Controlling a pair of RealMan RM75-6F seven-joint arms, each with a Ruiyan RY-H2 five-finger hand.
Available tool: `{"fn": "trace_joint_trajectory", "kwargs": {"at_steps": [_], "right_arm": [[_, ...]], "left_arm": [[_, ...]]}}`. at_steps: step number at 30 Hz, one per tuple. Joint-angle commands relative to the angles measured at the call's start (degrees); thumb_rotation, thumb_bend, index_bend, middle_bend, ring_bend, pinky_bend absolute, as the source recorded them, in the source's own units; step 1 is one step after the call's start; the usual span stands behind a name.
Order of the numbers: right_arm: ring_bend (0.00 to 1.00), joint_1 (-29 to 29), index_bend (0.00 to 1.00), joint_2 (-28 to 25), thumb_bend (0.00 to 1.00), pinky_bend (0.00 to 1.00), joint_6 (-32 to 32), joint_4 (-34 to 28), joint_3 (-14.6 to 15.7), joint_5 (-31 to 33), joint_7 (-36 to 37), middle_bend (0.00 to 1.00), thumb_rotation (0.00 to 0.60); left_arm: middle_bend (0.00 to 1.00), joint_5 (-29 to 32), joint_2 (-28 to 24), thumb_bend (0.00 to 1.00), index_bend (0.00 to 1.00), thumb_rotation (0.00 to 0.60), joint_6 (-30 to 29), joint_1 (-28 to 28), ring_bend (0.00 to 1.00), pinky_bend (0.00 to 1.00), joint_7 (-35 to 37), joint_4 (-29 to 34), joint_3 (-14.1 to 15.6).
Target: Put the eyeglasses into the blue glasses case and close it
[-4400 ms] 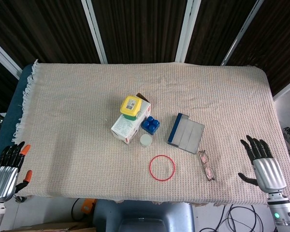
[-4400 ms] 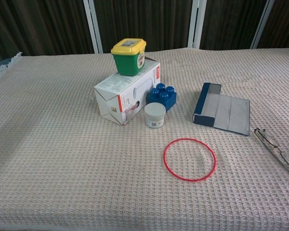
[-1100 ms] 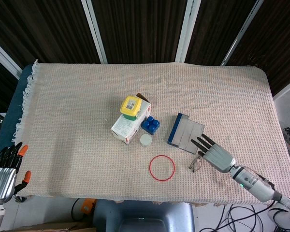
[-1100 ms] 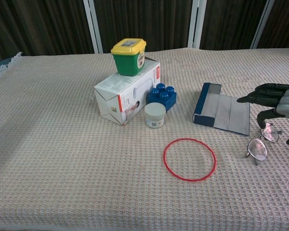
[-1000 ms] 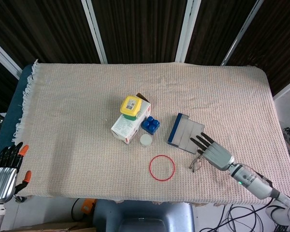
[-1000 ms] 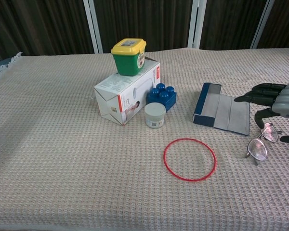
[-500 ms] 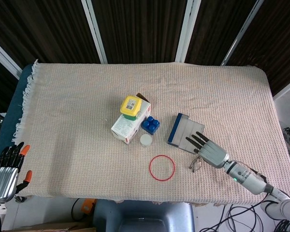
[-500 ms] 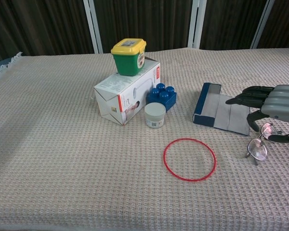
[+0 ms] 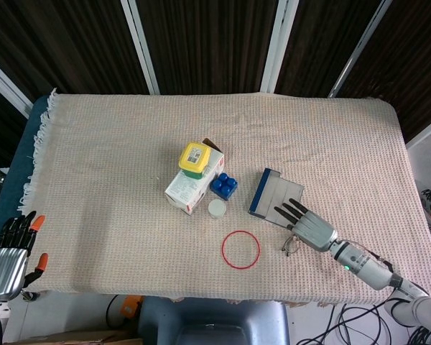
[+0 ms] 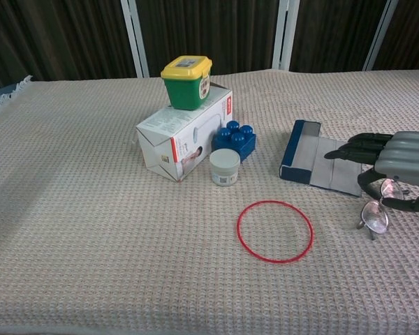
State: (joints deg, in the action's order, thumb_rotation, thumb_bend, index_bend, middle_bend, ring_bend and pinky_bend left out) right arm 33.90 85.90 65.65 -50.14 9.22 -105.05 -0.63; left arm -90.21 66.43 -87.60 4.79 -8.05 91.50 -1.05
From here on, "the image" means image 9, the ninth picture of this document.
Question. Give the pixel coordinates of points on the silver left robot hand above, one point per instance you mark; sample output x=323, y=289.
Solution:
x=3, y=266

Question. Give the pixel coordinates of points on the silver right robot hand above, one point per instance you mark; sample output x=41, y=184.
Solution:
x=314, y=230

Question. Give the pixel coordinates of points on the eyeglasses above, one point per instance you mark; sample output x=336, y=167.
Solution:
x=291, y=245

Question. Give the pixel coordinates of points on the blue grey box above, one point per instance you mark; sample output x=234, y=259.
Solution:
x=269, y=190

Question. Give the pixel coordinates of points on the green container yellow lid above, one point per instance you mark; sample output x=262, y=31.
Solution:
x=194, y=156

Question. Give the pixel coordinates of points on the table caster wheel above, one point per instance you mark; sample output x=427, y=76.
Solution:
x=29, y=295

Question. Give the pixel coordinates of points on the small white jar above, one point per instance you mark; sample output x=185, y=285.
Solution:
x=217, y=208

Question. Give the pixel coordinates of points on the blue building block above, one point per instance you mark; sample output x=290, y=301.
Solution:
x=223, y=187

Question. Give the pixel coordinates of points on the brown cardboard sheet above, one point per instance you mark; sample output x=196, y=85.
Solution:
x=75, y=338

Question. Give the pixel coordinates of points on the white cardboard box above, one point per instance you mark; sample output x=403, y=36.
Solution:
x=186, y=192

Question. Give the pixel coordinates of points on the orange device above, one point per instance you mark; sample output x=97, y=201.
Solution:
x=131, y=307

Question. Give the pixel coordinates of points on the beige woven tablecloth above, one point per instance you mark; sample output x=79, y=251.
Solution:
x=129, y=151

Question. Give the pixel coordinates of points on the white divider frame post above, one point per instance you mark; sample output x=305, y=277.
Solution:
x=140, y=46
x=7, y=86
x=278, y=46
x=427, y=131
x=359, y=50

